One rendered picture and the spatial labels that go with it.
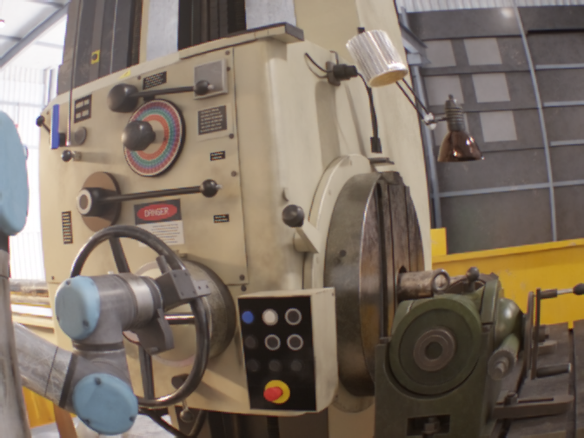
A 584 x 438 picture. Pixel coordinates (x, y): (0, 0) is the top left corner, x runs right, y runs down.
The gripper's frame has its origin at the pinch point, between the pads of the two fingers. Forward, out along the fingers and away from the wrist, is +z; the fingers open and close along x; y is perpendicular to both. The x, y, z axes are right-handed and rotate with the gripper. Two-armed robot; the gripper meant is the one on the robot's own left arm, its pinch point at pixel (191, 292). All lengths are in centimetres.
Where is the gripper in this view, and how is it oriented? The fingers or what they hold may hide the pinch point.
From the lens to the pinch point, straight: 118.0
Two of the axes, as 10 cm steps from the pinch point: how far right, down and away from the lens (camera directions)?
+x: -8.0, 4.3, 4.2
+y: -3.9, -9.0, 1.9
